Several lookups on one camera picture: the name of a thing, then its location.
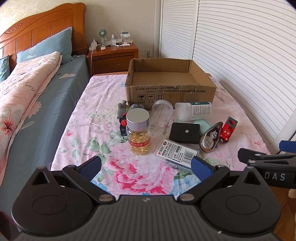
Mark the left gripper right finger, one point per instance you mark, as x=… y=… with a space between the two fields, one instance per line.
x=210 y=178

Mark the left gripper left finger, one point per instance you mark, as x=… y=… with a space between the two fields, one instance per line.
x=80 y=177

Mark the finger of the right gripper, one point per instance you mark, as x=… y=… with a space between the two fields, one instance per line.
x=246 y=155
x=287 y=146

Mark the correction tape dispenser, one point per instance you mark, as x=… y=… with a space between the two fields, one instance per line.
x=210 y=138

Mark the clear pen refill case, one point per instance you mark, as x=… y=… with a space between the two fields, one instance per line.
x=176 y=155

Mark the black square device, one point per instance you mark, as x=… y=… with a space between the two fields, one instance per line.
x=188 y=133

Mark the mint green round case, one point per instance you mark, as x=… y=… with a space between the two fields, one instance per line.
x=204 y=126

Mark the black toy block red wheels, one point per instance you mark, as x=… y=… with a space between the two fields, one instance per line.
x=123 y=125

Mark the white medical cotton bottle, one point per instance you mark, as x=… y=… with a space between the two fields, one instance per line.
x=190 y=111

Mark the capsule jar with silver lid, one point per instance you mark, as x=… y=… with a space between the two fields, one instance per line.
x=138 y=131

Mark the grey elephant toy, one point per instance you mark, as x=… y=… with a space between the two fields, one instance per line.
x=124 y=108

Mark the clear plastic jar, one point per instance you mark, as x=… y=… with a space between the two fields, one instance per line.
x=159 y=117

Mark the blue bed sheet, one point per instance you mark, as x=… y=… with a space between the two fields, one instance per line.
x=37 y=141

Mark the floral pink table cloth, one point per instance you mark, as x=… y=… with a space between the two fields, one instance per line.
x=93 y=129

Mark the white louvered closet door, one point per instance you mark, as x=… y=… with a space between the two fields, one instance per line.
x=248 y=46

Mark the pink floral quilt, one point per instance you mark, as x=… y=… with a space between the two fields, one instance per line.
x=19 y=92

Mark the brown cardboard box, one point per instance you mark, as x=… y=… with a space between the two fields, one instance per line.
x=173 y=80

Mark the wooden nightstand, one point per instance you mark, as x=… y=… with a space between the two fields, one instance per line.
x=112 y=59

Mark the white power strip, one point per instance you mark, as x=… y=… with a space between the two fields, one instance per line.
x=93 y=45

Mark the blue pillow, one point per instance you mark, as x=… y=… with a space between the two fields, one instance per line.
x=4 y=68
x=60 y=42

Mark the clear spray bottle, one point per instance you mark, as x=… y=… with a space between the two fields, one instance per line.
x=113 y=40

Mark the phone stand with device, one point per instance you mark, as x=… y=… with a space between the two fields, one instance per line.
x=126 y=38

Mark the small green desk fan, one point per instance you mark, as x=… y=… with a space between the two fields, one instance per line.
x=102 y=34

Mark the wooden bed headboard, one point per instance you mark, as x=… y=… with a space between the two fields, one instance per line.
x=33 y=29

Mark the wall power outlet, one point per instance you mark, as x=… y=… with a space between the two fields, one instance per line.
x=147 y=53

